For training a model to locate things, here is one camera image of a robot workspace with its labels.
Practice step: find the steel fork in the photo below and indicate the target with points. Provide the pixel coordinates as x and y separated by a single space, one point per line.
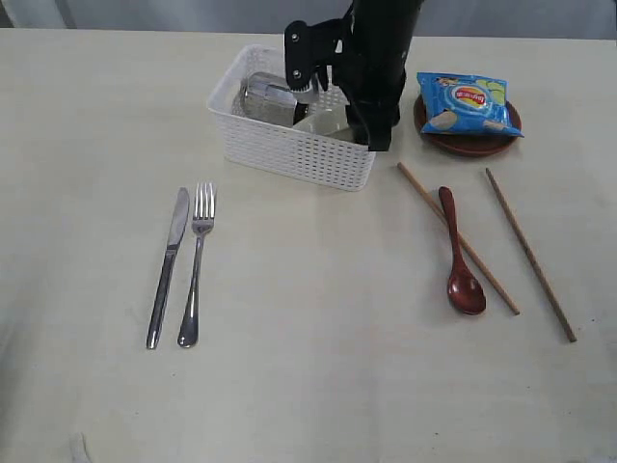
202 224

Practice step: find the white plastic perforated basket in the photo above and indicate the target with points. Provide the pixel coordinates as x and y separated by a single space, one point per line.
277 149

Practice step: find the wooden chopstick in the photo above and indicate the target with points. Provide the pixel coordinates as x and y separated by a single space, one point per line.
465 247
538 271

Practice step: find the grey ceramic bowl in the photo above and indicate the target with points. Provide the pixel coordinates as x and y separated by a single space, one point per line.
330 123

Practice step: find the shiny steel cup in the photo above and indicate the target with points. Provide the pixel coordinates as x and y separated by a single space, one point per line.
266 97

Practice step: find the brown wooden plate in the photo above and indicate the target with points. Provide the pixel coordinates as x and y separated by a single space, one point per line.
472 146

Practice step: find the dark red wooden spoon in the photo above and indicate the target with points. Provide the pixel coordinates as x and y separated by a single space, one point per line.
464 292

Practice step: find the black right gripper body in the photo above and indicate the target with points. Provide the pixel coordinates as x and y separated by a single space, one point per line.
380 34

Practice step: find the steel table knife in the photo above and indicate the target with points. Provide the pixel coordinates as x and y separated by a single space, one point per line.
176 232

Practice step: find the blue chips bag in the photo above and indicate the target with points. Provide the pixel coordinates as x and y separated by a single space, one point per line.
465 104

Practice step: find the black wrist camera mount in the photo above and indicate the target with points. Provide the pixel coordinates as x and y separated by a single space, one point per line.
309 51

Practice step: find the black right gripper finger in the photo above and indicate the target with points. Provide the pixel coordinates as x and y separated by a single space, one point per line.
373 130

